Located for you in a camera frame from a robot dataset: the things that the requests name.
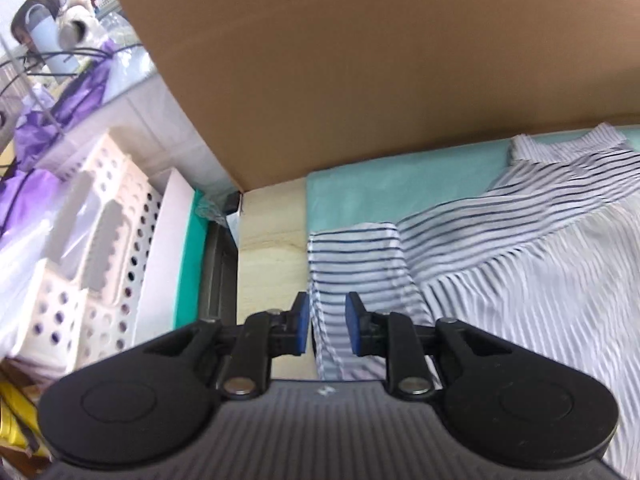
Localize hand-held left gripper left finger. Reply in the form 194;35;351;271
145;292;309;401

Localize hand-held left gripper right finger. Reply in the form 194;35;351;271
345;292;506;401

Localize striped white shirt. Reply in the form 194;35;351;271
307;122;640;480

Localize teal table cloth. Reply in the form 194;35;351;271
305;127;640;235

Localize white and teal flat box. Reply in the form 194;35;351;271
134;168;209;347

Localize white perforated plastic baskets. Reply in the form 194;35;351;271
29;132;166;376

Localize brown cardboard box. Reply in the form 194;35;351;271
98;0;640;194

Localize yellow packet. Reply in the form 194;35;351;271
0;379;43;456

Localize purple cloth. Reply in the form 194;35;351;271
0;42;117;231

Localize light blue tumbler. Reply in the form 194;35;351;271
22;4;81;74

